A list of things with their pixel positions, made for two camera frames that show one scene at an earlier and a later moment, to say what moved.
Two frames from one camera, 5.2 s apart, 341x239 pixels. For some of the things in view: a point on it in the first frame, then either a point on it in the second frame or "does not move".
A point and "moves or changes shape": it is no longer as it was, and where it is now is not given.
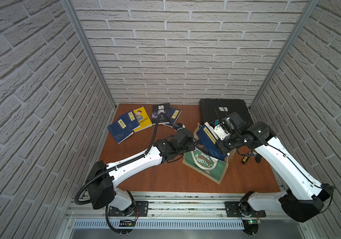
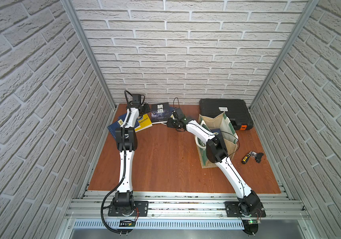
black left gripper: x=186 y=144 -> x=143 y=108
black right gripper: x=218 y=143 -> x=170 y=122
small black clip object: x=258 y=158 does not move
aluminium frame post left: x=70 y=9 does not move
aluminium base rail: x=183 y=211 does not move
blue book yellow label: x=208 y=136 moves or changes shape
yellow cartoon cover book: x=142 y=119 does not move
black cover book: x=158 y=108 does not move
